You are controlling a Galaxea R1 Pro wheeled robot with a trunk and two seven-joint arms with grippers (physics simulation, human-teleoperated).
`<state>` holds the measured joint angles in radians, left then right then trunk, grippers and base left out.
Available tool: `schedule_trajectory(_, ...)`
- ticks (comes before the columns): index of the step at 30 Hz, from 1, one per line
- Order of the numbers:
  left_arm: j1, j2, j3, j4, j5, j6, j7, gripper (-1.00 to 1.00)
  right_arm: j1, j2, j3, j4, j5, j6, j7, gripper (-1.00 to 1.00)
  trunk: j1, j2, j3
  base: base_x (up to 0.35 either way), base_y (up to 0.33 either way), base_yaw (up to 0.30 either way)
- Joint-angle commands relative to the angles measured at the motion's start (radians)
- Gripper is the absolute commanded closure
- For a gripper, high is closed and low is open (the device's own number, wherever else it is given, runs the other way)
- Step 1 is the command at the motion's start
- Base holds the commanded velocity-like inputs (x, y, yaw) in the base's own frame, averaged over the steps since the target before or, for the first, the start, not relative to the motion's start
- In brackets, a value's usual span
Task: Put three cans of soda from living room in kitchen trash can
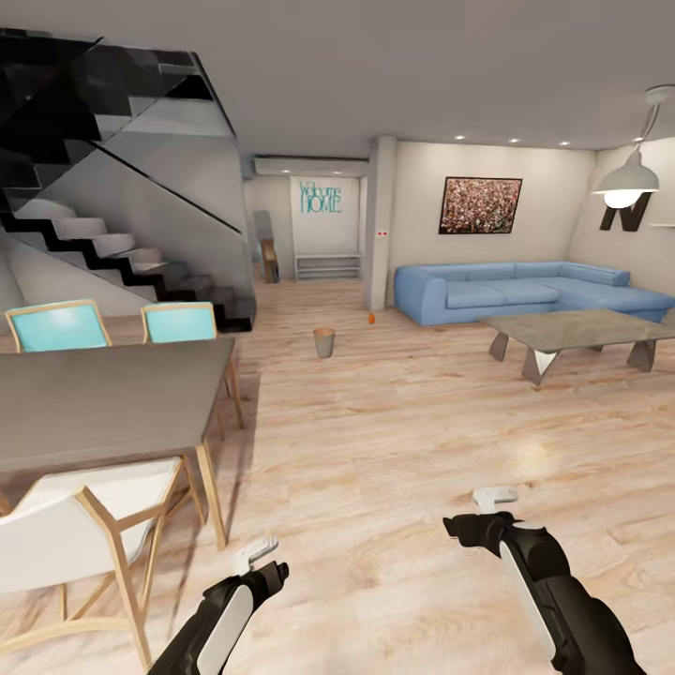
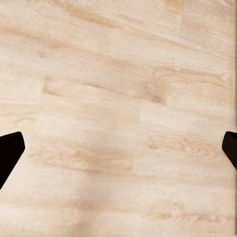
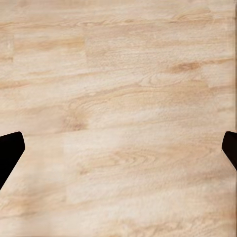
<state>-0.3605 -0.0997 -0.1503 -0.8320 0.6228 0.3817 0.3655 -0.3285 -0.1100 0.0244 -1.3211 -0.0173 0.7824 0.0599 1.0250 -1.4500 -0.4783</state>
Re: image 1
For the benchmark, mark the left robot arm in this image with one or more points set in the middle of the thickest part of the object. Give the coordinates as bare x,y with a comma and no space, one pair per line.
204,644

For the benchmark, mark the sofa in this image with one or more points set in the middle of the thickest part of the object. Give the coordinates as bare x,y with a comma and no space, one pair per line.
439,295

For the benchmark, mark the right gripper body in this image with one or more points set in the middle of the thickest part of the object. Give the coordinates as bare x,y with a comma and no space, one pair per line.
473,529

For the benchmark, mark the room light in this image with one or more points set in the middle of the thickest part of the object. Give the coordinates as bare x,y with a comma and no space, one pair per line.
632,175

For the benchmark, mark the trash can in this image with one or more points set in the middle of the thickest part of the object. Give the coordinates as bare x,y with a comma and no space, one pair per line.
324,342

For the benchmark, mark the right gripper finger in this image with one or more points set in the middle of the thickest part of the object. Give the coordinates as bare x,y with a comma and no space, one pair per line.
450,526

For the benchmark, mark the decorative sign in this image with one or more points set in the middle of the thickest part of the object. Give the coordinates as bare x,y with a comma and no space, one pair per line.
630,215

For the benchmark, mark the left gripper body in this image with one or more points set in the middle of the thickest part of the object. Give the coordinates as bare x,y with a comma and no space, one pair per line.
267,580

